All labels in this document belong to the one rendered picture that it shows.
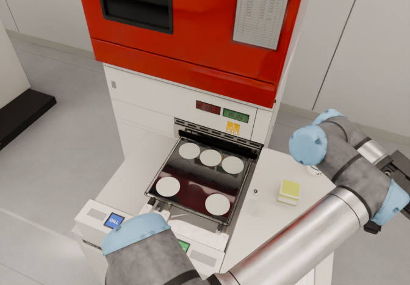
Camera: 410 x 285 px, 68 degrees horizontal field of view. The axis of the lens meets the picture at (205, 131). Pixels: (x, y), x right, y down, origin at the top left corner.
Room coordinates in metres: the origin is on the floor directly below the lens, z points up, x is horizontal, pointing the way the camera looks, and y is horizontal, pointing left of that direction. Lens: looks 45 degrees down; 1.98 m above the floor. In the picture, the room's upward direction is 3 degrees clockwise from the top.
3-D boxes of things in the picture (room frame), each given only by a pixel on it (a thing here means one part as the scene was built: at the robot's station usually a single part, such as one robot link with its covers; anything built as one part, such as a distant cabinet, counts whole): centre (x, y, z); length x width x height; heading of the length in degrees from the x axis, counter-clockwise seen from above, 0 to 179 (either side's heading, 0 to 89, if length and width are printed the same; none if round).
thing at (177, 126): (1.01, -0.05, 0.89); 0.44 x 0.02 x 0.10; 71
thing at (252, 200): (0.62, -0.20, 1.03); 0.06 x 0.04 x 0.13; 161
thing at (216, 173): (0.80, 0.00, 0.90); 0.34 x 0.34 x 0.01; 71
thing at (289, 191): (0.67, -0.34, 1.00); 0.07 x 0.07 x 0.07; 75
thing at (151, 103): (1.08, 0.11, 1.02); 0.82 x 0.03 x 0.40; 71
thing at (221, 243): (0.49, -0.09, 0.89); 0.08 x 0.03 x 0.03; 161
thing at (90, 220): (0.48, 0.18, 0.89); 0.55 x 0.09 x 0.14; 71
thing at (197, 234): (0.55, 0.07, 0.87); 0.36 x 0.08 x 0.03; 71
